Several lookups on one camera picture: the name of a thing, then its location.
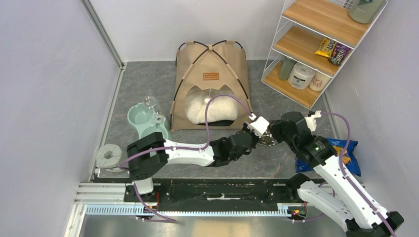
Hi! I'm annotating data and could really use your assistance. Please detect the stainless steel bowl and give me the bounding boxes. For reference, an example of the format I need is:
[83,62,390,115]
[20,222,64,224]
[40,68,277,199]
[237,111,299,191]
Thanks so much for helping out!
[258,130,278,146]

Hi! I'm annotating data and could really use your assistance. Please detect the white fluffy pillow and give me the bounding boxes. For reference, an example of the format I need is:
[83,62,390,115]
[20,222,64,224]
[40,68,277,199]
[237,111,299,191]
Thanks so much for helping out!
[185,86,238,124]

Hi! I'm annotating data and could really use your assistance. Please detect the tan fabric pet tent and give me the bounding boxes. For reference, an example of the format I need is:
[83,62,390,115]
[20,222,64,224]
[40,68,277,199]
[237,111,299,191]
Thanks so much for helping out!
[169,40,252,131]

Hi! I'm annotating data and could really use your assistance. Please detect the long black tent pole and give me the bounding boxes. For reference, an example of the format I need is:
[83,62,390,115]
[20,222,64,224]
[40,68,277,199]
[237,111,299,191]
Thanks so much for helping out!
[170,40,245,102]

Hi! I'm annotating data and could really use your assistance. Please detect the clear plastic bottle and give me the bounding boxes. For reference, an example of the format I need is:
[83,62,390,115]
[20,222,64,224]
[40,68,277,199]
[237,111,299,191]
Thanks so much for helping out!
[142,96,165,124]

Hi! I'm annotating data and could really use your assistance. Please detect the mint green pet bowl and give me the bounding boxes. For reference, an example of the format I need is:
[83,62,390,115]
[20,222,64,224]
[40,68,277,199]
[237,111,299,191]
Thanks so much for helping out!
[127,102,173,140]

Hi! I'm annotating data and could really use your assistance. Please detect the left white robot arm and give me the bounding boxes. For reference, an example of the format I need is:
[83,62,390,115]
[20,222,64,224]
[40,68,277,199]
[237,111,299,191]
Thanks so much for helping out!
[119,121,269,202]

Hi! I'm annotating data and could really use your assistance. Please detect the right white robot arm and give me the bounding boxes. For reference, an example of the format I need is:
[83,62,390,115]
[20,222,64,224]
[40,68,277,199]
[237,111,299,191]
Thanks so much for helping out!
[269,111,404,237]

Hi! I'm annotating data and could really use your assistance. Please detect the white toilet paper roll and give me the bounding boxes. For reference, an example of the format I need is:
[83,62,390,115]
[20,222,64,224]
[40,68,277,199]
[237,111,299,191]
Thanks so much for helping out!
[288,62,316,90]

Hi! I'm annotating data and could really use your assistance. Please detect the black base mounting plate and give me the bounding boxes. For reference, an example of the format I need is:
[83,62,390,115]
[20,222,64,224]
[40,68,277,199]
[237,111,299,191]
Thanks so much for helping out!
[141,178,303,212]

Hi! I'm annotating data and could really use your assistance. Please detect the cream printed cup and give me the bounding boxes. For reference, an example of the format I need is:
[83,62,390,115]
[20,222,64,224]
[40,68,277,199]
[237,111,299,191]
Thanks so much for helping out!
[309,72,331,92]

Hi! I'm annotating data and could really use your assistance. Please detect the green cylinder bottle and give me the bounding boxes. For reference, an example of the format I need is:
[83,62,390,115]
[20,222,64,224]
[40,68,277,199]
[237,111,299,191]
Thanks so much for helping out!
[278,56,296,80]

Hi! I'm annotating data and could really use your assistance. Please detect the blue Doritos chip bag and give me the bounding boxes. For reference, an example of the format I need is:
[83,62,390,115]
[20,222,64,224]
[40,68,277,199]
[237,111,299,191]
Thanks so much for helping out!
[295,138,361,177]

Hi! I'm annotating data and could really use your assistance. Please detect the yellow M&M's bag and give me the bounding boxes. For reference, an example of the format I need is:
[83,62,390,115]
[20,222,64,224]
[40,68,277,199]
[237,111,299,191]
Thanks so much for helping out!
[315,37,337,58]

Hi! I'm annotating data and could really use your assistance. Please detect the grey-green jar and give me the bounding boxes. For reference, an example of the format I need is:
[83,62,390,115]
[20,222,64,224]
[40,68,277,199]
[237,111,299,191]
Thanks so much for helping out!
[348,0,386,24]

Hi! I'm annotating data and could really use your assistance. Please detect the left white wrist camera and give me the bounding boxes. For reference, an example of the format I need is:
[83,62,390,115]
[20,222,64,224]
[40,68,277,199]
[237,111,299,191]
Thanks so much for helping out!
[246,113,270,138]

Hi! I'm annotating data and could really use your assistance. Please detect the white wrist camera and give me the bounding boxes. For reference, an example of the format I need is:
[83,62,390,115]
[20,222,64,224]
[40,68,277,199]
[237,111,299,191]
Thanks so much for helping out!
[246,113,270,138]
[305,110,322,132]

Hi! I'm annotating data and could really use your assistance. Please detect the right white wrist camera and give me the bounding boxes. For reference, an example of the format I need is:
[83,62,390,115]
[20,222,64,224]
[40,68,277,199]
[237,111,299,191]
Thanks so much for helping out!
[305,110,322,132]

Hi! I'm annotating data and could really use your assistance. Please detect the white wire wooden shelf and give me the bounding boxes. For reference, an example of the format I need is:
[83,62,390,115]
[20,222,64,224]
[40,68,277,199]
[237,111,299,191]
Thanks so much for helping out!
[261,0,388,109]

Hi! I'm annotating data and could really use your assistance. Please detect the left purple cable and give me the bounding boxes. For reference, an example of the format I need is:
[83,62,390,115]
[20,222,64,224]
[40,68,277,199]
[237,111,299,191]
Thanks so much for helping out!
[118,94,257,224]

